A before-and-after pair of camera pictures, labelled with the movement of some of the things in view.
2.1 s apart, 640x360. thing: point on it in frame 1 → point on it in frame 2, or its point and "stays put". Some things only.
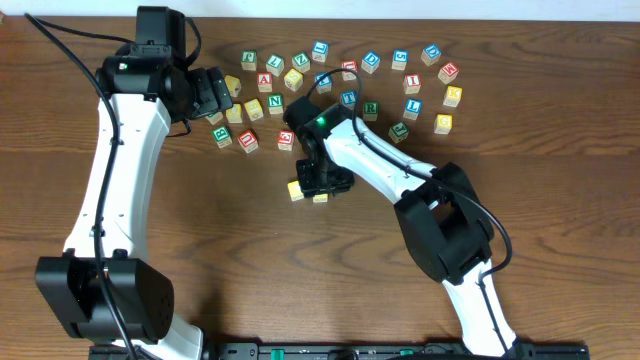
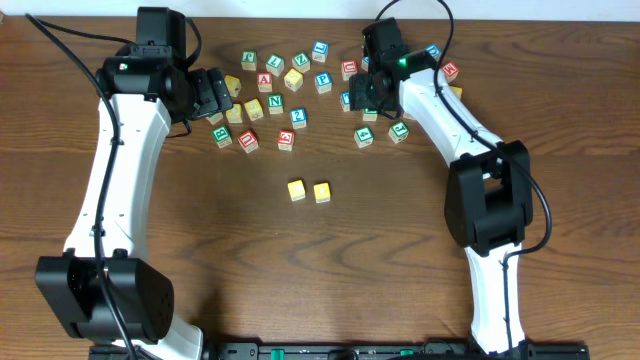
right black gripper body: [325, 180] → [360, 92]
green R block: [370, 111] stays put
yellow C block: [295, 190] stays put
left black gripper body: [212, 92] stays put
